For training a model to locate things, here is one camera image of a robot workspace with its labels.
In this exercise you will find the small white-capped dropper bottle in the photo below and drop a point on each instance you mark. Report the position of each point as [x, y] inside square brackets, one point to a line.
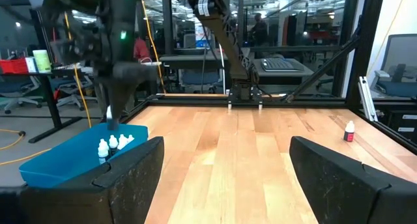
[130, 138]
[113, 142]
[349, 133]
[102, 155]
[122, 141]
[103, 142]

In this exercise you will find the pale green canister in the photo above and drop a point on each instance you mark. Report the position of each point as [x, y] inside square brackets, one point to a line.
[42, 62]

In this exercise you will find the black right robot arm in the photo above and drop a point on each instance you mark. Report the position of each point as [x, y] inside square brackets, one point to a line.
[224, 48]

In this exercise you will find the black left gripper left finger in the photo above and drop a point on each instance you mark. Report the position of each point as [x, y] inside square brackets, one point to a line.
[97, 201]

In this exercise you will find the black laptop keyboard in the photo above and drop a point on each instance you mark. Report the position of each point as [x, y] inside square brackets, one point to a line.
[280, 65]

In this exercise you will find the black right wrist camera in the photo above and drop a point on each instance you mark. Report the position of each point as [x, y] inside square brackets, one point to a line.
[81, 45]

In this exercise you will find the black background desk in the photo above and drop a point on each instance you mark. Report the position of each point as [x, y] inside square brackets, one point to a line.
[49, 97]

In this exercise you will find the blue office chair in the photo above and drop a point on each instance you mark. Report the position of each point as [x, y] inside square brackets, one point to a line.
[397, 89]
[198, 77]
[16, 87]
[70, 87]

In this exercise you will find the silver aluminium extrusion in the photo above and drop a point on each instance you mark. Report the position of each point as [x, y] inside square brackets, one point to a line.
[366, 97]

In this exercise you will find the blue white poster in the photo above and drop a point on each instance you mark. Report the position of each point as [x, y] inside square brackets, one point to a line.
[202, 35]

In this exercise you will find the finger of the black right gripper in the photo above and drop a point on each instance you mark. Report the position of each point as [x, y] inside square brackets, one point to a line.
[108, 93]
[122, 100]

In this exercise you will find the small white box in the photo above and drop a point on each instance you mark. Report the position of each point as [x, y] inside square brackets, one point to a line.
[31, 65]

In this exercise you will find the person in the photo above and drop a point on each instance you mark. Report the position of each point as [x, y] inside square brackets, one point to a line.
[259, 32]
[140, 49]

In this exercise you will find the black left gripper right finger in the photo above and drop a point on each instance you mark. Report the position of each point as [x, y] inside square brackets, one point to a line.
[352, 198]

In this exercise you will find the blue plastic bin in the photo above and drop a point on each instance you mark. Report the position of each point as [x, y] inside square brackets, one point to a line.
[65, 159]

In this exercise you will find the white rod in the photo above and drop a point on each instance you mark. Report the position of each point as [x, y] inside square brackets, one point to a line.
[223, 71]

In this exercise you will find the black aluminium table frame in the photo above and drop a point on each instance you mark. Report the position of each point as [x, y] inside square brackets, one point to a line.
[365, 38]

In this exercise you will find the red box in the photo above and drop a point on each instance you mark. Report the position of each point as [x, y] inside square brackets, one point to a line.
[13, 67]

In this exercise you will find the black labelled drawer unit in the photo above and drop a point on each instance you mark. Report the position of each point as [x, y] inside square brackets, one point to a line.
[395, 123]

